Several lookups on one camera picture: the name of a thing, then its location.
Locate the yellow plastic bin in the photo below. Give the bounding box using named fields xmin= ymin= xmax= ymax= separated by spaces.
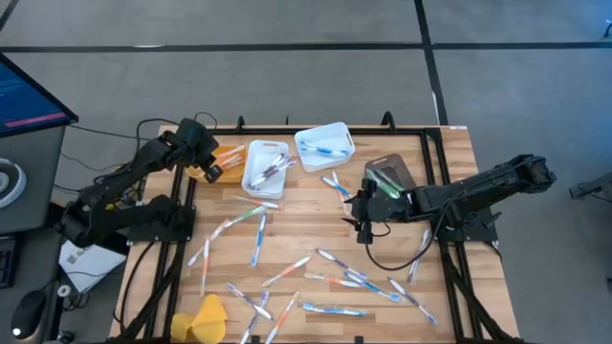
xmin=185 ymin=142 xmax=249 ymax=185

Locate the grey desk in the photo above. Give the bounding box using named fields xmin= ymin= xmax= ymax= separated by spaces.
xmin=0 ymin=124 xmax=67 ymax=236

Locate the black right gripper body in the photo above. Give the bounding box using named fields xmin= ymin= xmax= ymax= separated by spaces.
xmin=352 ymin=183 xmax=415 ymax=245

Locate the computer monitor with blue screen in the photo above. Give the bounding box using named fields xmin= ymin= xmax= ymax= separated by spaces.
xmin=0 ymin=52 xmax=80 ymax=140

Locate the wide white plastic bin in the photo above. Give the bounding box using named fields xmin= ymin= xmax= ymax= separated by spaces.
xmin=294 ymin=121 xmax=357 ymax=173

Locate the black keyboard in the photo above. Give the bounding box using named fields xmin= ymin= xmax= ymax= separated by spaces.
xmin=0 ymin=235 xmax=18 ymax=290

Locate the black computer mouse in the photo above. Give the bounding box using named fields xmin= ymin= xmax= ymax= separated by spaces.
xmin=10 ymin=290 xmax=49 ymax=341

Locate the black desk support beam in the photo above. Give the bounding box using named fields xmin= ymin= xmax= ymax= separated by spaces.
xmin=45 ymin=203 xmax=130 ymax=255

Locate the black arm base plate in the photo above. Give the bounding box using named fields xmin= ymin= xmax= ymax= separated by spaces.
xmin=124 ymin=204 xmax=197 ymax=244
xmin=428 ymin=204 xmax=503 ymax=244

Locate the yellow cable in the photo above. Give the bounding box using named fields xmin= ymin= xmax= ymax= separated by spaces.
xmin=105 ymin=190 xmax=144 ymax=211

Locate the yellow folded cloth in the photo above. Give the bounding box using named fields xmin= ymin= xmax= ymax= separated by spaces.
xmin=170 ymin=293 xmax=229 ymax=344

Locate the narrow white plastic bin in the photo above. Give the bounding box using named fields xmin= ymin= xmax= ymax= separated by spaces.
xmin=241 ymin=139 xmax=291 ymax=201

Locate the brown plastic bin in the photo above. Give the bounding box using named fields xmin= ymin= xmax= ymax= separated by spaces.
xmin=363 ymin=153 xmax=418 ymax=192

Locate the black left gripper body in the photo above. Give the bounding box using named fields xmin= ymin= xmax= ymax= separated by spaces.
xmin=174 ymin=118 xmax=225 ymax=184

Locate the black camera cable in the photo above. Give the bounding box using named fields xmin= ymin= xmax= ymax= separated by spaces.
xmin=363 ymin=209 xmax=448 ymax=272
xmin=135 ymin=111 xmax=219 ymax=154

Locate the white box on floor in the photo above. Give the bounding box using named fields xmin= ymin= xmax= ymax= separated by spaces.
xmin=58 ymin=241 xmax=128 ymax=293

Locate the white round device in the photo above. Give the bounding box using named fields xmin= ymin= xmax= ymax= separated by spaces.
xmin=0 ymin=157 xmax=28 ymax=210

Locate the purple toothbrush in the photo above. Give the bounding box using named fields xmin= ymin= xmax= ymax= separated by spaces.
xmin=317 ymin=248 xmax=368 ymax=280
xmin=407 ymin=228 xmax=431 ymax=284
xmin=226 ymin=282 xmax=274 ymax=321
xmin=249 ymin=160 xmax=293 ymax=188
xmin=252 ymin=160 xmax=297 ymax=185
xmin=251 ymin=151 xmax=288 ymax=185
xmin=239 ymin=290 xmax=271 ymax=344
xmin=388 ymin=277 xmax=439 ymax=326

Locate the black floor cable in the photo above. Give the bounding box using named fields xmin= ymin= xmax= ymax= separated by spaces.
xmin=66 ymin=123 xmax=144 ymax=142

